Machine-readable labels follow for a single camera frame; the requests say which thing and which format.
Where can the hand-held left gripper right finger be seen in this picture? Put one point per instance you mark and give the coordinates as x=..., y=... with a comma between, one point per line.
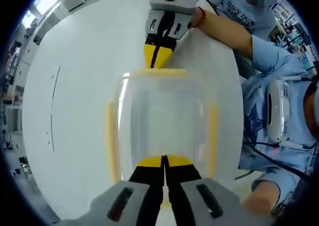
x=214, y=206

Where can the yellow plastic latch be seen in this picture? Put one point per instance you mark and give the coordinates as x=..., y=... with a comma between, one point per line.
x=213, y=136
x=111, y=141

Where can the person in blue shirt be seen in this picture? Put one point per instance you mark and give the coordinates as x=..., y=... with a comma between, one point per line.
x=259, y=106

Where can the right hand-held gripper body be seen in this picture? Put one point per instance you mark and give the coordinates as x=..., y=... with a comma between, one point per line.
x=182, y=2

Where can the person's right hand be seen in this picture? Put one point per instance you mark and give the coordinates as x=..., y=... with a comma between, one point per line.
x=195, y=18

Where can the clear container yellow rim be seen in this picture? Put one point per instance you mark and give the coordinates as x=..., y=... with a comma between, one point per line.
x=164, y=111

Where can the transparent plastic storage box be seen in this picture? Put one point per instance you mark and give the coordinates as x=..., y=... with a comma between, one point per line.
x=129, y=161

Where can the white chest-worn device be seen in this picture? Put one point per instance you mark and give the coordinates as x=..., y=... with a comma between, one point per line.
x=276, y=111

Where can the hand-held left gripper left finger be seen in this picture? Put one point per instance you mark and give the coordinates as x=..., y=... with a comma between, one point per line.
x=112, y=206

